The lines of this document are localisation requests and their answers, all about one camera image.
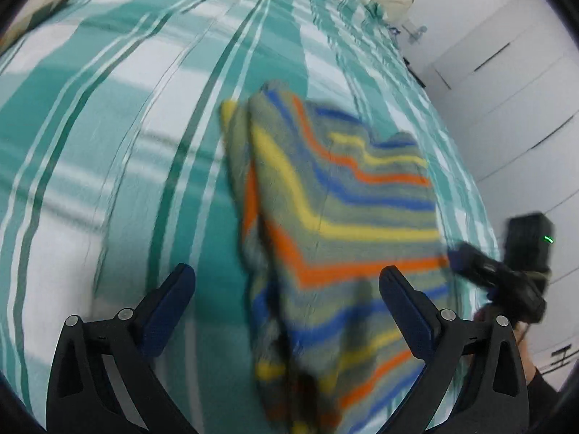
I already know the striped knit sweater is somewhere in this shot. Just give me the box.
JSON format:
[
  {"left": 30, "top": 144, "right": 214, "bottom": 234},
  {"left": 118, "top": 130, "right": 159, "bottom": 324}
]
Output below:
[{"left": 220, "top": 83, "right": 449, "bottom": 433}]

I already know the person's hand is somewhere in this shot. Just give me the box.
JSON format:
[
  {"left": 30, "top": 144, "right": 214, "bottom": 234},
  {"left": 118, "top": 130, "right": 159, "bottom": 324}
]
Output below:
[{"left": 473, "top": 305, "right": 537, "bottom": 385}]

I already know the white wardrobe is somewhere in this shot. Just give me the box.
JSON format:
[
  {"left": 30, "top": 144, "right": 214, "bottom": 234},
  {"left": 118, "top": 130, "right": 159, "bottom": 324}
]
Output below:
[{"left": 422, "top": 0, "right": 578, "bottom": 387}]

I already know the dark nightstand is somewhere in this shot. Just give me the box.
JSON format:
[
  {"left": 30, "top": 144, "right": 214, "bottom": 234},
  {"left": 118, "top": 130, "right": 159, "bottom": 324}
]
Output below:
[{"left": 402, "top": 57, "right": 426, "bottom": 89}]

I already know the teal plaid bedspread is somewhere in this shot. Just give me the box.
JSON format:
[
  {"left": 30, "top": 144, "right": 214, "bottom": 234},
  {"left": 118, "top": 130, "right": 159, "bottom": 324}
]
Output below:
[{"left": 1, "top": 0, "right": 498, "bottom": 433}]

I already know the cream striped pillow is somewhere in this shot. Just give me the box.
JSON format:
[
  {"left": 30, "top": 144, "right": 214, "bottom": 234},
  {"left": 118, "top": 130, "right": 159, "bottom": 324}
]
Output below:
[{"left": 0, "top": 0, "right": 69, "bottom": 53}]

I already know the camera box with green led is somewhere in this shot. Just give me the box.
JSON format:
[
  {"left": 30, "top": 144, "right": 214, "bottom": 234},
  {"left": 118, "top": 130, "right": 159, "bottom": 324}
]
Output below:
[{"left": 503, "top": 212, "right": 554, "bottom": 273}]

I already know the wall socket with plug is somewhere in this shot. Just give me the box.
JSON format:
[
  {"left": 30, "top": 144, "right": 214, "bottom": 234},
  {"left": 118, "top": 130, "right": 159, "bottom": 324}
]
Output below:
[{"left": 402, "top": 22, "right": 428, "bottom": 44}]

